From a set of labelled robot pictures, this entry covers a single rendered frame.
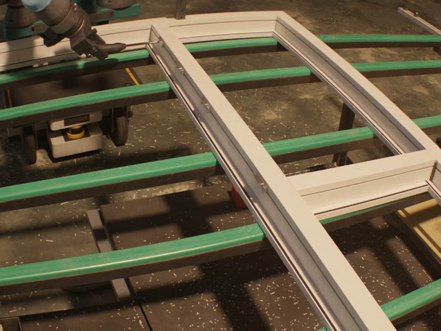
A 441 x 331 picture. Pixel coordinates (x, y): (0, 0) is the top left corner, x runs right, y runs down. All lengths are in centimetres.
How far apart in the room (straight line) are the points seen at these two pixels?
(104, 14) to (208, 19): 84
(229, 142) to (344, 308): 49
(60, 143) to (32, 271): 172
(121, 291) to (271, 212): 45
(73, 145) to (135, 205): 118
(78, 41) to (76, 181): 43
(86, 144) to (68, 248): 62
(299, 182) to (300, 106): 223
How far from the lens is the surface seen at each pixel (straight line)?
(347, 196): 116
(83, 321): 126
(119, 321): 126
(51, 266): 100
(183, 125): 302
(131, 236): 146
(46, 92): 271
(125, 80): 275
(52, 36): 150
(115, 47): 160
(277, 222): 106
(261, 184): 108
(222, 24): 182
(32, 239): 235
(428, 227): 157
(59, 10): 141
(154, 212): 153
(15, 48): 170
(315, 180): 110
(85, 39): 147
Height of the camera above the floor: 157
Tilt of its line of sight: 34 degrees down
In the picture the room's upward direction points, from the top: 5 degrees clockwise
